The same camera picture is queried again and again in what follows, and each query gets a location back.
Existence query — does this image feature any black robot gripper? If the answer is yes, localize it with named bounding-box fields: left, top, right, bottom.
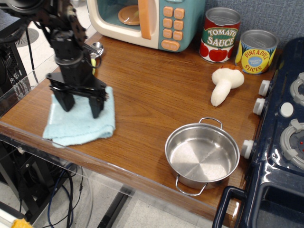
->
left=47, top=56, right=108, bottom=119

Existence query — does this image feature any light blue rag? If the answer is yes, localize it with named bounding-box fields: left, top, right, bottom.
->
left=43, top=86, right=116, bottom=146

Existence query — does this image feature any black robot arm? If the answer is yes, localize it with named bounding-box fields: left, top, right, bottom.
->
left=0, top=0, right=108, bottom=118

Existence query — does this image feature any black computer tower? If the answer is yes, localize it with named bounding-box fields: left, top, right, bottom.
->
left=0, top=43, right=30, bottom=98

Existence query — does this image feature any orange toy plate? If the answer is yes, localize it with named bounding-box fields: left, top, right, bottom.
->
left=118, top=5, right=140, bottom=26

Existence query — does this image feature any black table leg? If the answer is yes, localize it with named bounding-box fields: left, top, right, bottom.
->
left=97, top=186, right=133, bottom=228

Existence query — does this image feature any black side desk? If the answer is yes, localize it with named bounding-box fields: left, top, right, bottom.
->
left=0, top=10, right=28, bottom=43

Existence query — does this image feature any teal toy microwave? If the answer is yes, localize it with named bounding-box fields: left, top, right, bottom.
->
left=87, top=0, right=205, bottom=53

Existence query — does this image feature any stainless steel pot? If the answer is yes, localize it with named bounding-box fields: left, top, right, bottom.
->
left=164, top=117, right=240, bottom=196

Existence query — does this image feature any yellow sponge corner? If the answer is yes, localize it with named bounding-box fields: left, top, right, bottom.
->
left=11, top=218, right=33, bottom=228

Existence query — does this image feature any plush white mushroom toy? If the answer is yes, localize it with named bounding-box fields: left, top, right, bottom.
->
left=211, top=64, right=245, bottom=107

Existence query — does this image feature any tomato sauce can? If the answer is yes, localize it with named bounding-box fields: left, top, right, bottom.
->
left=199, top=7, right=241, bottom=63

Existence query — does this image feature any white stove knob bottom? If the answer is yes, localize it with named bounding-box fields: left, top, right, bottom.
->
left=240, top=140, right=254, bottom=160

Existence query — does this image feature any white stove knob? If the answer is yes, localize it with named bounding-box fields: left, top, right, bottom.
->
left=240, top=140, right=254, bottom=160
left=258, top=80, right=271, bottom=97
left=253, top=98, right=266, bottom=116

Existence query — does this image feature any white stove knob middle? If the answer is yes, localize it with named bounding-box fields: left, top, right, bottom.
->
left=253, top=98, right=266, bottom=116

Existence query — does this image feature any pineapple slices can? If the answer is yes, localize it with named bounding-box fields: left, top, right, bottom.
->
left=235, top=29, right=279, bottom=75

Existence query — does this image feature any white stove knob top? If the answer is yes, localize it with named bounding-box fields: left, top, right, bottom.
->
left=258, top=80, right=271, bottom=97

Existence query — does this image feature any white round stove button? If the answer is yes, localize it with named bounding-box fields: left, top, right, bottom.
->
left=280, top=102, right=294, bottom=118

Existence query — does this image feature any grey stove burner lower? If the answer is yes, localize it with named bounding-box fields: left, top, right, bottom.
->
left=280, top=119, right=304, bottom=169

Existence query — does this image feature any grey stove burner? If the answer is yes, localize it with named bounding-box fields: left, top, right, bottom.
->
left=290, top=72, right=304, bottom=106
left=280, top=119, right=304, bottom=169

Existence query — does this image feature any dark blue toy stove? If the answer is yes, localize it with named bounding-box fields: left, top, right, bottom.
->
left=213, top=38, right=304, bottom=228

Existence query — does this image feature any grey stove burner upper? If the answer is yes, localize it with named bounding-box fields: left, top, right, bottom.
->
left=290, top=72, right=304, bottom=106

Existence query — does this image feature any spoon with yellow-green handle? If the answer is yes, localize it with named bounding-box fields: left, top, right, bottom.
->
left=90, top=42, right=104, bottom=75

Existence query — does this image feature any black cable under table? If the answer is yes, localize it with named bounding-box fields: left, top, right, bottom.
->
left=40, top=166, right=84, bottom=228

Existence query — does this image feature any blue cable under table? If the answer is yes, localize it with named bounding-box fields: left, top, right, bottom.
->
left=47, top=170, right=74, bottom=228

